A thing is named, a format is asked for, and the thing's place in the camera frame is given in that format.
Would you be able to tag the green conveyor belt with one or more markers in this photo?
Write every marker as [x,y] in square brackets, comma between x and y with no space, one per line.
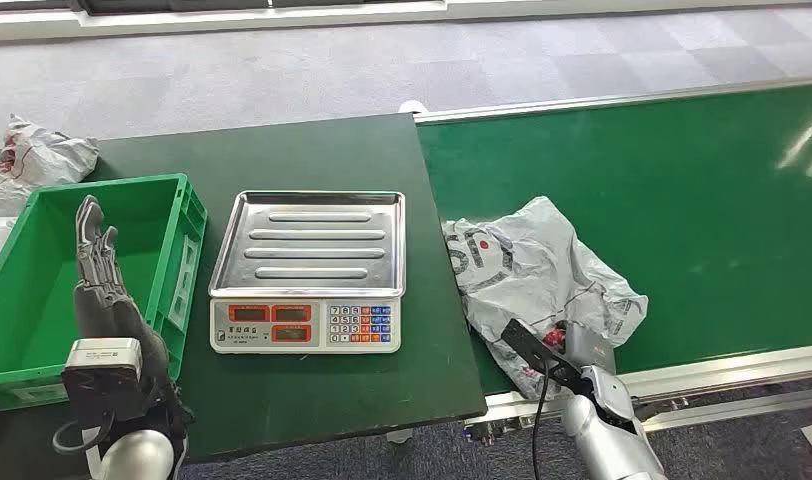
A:
[644,199]

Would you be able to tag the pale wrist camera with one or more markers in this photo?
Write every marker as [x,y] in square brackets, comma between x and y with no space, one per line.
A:
[588,348]
[104,361]

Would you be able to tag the aluminium conveyor frame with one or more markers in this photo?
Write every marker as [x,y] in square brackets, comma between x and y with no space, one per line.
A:
[711,368]

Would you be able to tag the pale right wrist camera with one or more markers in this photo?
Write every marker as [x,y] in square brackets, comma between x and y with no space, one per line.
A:
[588,348]

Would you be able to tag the dark green table board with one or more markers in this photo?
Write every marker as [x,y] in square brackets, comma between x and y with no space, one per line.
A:
[313,397]

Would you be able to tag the white electronic scale steel tray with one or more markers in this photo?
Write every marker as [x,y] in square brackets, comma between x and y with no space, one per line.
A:
[310,248]

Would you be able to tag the green plastic crate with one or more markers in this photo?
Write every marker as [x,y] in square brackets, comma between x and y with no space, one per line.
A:
[28,311]

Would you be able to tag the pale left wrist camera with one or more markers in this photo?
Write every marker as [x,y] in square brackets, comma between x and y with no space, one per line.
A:
[104,361]

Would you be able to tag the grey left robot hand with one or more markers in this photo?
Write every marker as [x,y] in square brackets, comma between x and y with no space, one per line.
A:
[96,265]

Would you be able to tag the grey plastic mailer package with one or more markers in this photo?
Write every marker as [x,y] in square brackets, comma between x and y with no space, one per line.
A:
[532,265]

